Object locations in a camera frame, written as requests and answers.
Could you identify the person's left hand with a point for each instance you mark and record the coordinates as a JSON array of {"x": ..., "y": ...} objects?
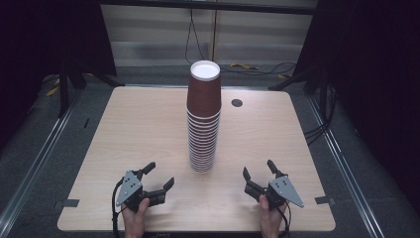
[{"x": 134, "y": 219}]

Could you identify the dark round table grommet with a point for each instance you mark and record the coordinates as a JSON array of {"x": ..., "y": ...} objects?
[{"x": 236, "y": 102}]

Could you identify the yellow tape piece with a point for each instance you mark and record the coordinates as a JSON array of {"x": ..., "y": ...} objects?
[
  {"x": 52, "y": 90},
  {"x": 243, "y": 66}
]

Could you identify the person's right hand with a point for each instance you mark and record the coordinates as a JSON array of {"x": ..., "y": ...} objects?
[{"x": 270, "y": 219}]

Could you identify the black tape strip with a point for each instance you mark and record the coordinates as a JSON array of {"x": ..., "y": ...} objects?
[
  {"x": 70, "y": 203},
  {"x": 324, "y": 200}
]

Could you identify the metal floor rail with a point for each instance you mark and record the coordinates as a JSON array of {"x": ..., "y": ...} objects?
[
  {"x": 36, "y": 165},
  {"x": 346, "y": 168}
]

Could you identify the black curtain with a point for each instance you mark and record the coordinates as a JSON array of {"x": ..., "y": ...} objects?
[
  {"x": 46, "y": 43},
  {"x": 373, "y": 82}
]

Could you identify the stack of brown cups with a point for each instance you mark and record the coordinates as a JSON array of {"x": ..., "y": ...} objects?
[{"x": 203, "y": 99}]

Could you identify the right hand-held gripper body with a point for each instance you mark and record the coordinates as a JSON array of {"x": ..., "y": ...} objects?
[{"x": 284, "y": 190}]

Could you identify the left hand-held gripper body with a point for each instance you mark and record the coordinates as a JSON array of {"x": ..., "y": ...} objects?
[{"x": 129, "y": 188}]

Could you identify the black metal stand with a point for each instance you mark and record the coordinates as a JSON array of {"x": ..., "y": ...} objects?
[{"x": 63, "y": 95}]

